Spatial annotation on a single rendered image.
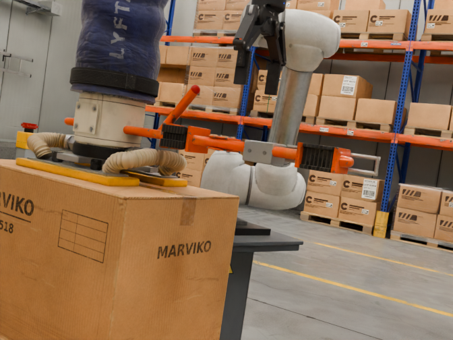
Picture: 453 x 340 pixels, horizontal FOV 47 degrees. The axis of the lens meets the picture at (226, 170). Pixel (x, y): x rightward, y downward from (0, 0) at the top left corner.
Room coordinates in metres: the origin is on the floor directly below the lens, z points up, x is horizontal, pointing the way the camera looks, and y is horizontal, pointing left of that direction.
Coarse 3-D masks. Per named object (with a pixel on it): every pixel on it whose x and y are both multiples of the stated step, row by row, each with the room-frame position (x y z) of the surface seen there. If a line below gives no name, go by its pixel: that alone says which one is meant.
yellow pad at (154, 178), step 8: (128, 168) 1.42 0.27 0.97; (136, 176) 1.35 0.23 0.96; (144, 176) 1.33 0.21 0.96; (152, 176) 1.33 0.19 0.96; (160, 176) 1.32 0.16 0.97; (168, 176) 1.35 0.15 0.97; (176, 176) 1.38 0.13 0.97; (160, 184) 1.30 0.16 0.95; (168, 184) 1.31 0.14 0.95; (176, 184) 1.34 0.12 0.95; (184, 184) 1.37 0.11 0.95
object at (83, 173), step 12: (36, 168) 1.27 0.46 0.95; (48, 168) 1.25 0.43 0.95; (60, 168) 1.22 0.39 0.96; (72, 168) 1.22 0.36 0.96; (84, 168) 1.23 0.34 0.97; (96, 168) 1.22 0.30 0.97; (84, 180) 1.18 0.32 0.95; (96, 180) 1.16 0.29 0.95; (108, 180) 1.14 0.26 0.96; (120, 180) 1.16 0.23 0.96; (132, 180) 1.20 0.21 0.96
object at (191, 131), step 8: (168, 128) 1.18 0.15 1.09; (176, 128) 1.17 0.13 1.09; (184, 128) 1.16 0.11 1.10; (192, 128) 1.16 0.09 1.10; (200, 128) 1.19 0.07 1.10; (160, 136) 1.20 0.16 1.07; (168, 136) 1.19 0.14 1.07; (176, 136) 1.18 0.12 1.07; (184, 136) 1.16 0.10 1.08; (192, 136) 1.17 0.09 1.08; (160, 144) 1.19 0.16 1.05; (168, 144) 1.18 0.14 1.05; (176, 144) 1.16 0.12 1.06; (184, 144) 1.16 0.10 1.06; (192, 144) 1.17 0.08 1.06; (200, 152) 1.20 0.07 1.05
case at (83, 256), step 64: (0, 192) 1.25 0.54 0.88; (64, 192) 1.11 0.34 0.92; (128, 192) 1.07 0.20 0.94; (192, 192) 1.25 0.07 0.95; (0, 256) 1.23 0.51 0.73; (64, 256) 1.10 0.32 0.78; (128, 256) 1.02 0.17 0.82; (192, 256) 1.19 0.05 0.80; (0, 320) 1.22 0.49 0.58; (64, 320) 1.08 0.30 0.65; (128, 320) 1.04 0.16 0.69; (192, 320) 1.22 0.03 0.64
